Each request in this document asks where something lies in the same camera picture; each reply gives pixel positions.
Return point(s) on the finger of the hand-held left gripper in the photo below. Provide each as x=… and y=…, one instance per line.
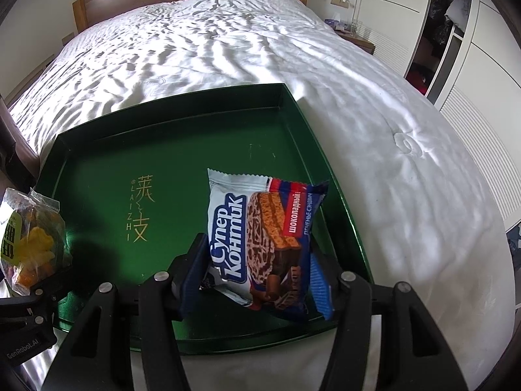
x=28, y=305

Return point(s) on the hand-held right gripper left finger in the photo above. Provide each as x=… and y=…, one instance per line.
x=194, y=277

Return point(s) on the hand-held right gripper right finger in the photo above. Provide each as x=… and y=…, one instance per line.
x=321, y=289

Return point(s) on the clear gummy candy bag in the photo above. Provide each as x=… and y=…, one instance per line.
x=36, y=240

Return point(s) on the chocolate wafer snack packet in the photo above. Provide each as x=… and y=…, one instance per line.
x=244, y=232

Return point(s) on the green tray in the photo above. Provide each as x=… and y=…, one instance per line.
x=122, y=150

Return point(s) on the dark object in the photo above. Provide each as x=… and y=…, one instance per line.
x=513, y=236

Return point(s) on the red cloth item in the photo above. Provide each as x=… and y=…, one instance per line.
x=419, y=81

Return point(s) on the white bed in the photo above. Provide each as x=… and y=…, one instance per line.
x=244, y=49

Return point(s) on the wooden nightstand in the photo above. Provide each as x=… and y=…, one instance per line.
x=360, y=40

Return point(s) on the clear drinking glasses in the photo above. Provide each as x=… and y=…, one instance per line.
x=356, y=27

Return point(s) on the purple tissue pack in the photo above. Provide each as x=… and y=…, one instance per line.
x=336, y=21

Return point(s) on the white wardrobe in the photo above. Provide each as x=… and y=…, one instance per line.
x=390, y=16

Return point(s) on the white hanging garment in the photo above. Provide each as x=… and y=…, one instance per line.
x=460, y=6

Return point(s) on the beige wall switch plate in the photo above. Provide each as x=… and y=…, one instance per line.
x=68, y=37

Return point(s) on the gold wall switch plate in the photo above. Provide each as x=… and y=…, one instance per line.
x=340, y=1

